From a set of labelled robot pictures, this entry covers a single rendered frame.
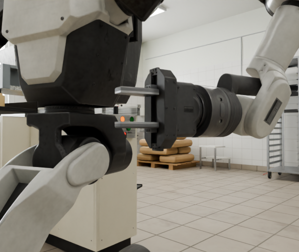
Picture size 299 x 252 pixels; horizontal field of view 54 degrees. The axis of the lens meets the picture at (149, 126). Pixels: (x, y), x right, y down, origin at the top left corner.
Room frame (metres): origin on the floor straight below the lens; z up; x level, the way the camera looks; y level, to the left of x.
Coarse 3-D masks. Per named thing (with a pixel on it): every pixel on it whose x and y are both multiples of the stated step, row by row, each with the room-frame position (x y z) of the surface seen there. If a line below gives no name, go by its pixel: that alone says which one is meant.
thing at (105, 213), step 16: (32, 128) 2.00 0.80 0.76; (32, 144) 2.00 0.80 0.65; (112, 176) 1.68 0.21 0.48; (128, 176) 1.79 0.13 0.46; (80, 192) 1.67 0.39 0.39; (96, 192) 1.59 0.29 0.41; (112, 192) 1.68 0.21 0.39; (128, 192) 1.79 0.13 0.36; (80, 208) 1.67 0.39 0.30; (96, 208) 1.59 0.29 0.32; (112, 208) 1.68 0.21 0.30; (128, 208) 1.79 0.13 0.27; (64, 224) 1.77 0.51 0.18; (80, 224) 1.67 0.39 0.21; (96, 224) 1.59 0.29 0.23; (112, 224) 1.68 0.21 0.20; (128, 224) 1.79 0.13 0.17; (48, 240) 1.92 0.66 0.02; (64, 240) 1.81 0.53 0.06; (80, 240) 1.67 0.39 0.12; (96, 240) 1.59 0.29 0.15; (112, 240) 1.69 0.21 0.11; (128, 240) 1.83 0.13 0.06
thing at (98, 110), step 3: (39, 108) 1.96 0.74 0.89; (42, 108) 1.94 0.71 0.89; (96, 108) 1.60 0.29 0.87; (99, 108) 1.59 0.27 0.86; (102, 108) 1.58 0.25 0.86; (39, 111) 1.96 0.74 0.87; (42, 111) 1.94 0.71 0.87; (96, 111) 1.60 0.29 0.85; (99, 111) 1.59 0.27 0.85; (102, 111) 1.58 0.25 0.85
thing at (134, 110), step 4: (140, 104) 1.82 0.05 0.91; (108, 108) 1.96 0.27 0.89; (112, 108) 1.94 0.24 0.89; (120, 108) 1.89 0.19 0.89; (124, 108) 1.87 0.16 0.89; (128, 108) 1.85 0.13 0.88; (132, 108) 1.83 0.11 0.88; (136, 108) 1.80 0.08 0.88; (108, 112) 1.96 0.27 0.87; (112, 112) 1.94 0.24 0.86; (120, 112) 1.89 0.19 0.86; (124, 112) 1.87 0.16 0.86; (128, 112) 1.85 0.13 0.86; (132, 112) 1.83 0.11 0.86; (136, 112) 1.80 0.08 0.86
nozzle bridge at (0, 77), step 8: (0, 64) 1.89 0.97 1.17; (8, 64) 1.90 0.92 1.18; (0, 72) 1.89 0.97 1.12; (8, 72) 1.90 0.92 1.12; (16, 72) 2.03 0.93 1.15; (0, 80) 1.89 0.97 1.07; (8, 80) 1.90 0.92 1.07; (16, 80) 2.03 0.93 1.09; (0, 88) 1.91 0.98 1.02; (8, 88) 1.91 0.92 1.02; (16, 88) 1.98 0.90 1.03
